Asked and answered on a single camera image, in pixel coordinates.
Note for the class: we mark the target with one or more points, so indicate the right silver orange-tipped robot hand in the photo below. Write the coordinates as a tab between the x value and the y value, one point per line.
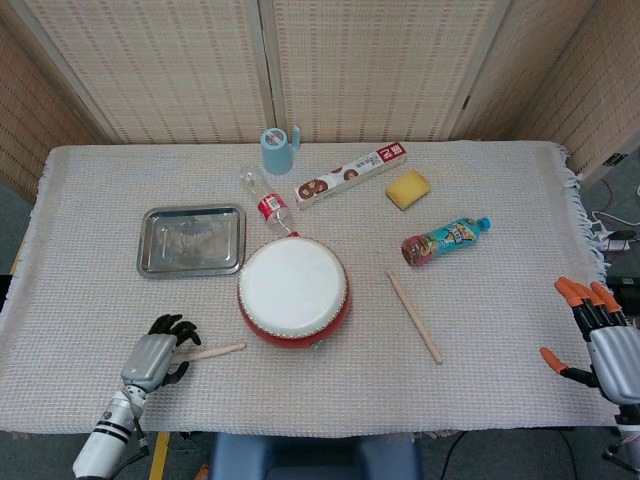
616	360

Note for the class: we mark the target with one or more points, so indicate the left silver black-fingered robot hand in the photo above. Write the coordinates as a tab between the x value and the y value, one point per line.
147	357

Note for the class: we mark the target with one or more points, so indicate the wooden drumstick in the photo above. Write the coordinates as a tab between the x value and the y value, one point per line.
220	351
414	316

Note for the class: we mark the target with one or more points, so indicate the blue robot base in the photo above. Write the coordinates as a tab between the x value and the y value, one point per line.
310	460

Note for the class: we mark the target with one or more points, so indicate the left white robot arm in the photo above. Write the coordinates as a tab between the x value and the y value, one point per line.
107	435

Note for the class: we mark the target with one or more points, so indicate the black tripod stand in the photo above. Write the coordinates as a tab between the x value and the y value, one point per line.
622	452

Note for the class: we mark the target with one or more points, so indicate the white power adapter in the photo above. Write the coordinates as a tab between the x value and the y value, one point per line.
616	245

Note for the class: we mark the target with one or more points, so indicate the white woven tablecloth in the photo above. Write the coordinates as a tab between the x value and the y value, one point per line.
500	325

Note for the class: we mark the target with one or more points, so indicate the rectangular steel tray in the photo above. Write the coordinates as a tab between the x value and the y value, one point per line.
192	240

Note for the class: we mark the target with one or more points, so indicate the red drum with white skin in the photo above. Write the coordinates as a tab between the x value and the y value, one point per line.
292	285

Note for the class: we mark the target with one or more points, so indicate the clear red-labelled plastic bottle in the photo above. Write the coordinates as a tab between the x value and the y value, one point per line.
270	204

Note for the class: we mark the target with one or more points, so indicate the colourful blue-capped drink bottle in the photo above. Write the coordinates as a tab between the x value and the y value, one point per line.
445	240

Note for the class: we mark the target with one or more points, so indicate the yellow sponge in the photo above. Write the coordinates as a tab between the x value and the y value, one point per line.
407	190

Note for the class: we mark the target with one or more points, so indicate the long white red-ended wrap box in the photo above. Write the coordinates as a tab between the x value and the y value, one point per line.
350	175

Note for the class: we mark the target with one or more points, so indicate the bamboo folding screen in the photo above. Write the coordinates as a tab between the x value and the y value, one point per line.
175	65

